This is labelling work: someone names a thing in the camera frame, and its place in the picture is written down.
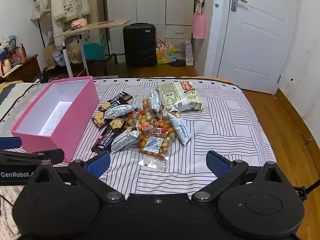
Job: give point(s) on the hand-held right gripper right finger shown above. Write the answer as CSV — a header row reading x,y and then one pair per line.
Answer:
x,y
217,163

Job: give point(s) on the teal bag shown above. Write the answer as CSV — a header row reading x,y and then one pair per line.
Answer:
x,y
93,50

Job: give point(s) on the grey yellow blanket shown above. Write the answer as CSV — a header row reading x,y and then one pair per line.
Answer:
x,y
12,95

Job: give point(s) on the white wardrobe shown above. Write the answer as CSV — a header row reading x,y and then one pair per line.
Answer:
x,y
150,0

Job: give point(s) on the small silver snack packet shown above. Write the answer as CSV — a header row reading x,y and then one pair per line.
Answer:
x,y
123,138
118,111
180,130
155,101

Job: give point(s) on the beige shaggy rug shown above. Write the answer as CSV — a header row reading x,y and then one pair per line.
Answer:
x,y
7,212

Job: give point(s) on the clear bag of coated peanuts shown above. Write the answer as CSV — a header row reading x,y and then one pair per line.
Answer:
x,y
147,130
145,107
162,145

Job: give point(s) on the black suitcase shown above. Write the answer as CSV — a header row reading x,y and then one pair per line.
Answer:
x,y
139,45

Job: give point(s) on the striped bed sheet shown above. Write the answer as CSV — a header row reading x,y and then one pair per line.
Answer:
x,y
225,130

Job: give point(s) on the pink cardboard box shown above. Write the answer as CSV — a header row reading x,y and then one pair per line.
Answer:
x,y
75,120

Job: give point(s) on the beige paper bag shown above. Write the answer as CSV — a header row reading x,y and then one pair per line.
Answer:
x,y
75,52

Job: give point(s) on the pink hanging bag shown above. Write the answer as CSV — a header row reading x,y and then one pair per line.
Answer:
x,y
198,26

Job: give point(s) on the large white noodle packet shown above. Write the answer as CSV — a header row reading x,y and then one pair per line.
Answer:
x,y
175,96

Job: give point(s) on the colourful gift box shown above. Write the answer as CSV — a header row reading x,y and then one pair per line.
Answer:
x,y
165,55

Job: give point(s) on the cream fluffy coat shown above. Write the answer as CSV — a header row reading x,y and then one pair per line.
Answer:
x,y
67,0

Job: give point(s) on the dark wooden cabinet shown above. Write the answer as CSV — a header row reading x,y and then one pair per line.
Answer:
x,y
25,70

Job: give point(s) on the canvas tote bag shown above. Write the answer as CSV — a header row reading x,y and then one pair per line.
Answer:
x,y
40,8

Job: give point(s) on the black cracker packet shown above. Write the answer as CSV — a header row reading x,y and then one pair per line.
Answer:
x,y
100,117
107,137

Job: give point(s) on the black round floor mat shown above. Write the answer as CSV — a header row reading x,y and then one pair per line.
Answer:
x,y
178,63

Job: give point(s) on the white door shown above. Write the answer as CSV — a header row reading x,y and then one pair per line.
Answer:
x,y
257,42

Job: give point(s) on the wooden folding table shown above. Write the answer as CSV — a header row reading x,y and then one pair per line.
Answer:
x,y
100,26

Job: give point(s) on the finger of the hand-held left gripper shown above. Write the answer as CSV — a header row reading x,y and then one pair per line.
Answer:
x,y
30,156
10,143

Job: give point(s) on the white patterned bag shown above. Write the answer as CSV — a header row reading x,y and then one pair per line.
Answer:
x,y
189,53

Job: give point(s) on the pink pouch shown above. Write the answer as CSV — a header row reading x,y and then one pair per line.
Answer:
x,y
78,24

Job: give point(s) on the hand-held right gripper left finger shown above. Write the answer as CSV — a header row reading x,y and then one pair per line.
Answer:
x,y
100,165

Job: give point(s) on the brown paper bag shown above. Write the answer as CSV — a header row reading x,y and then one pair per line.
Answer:
x,y
50,56

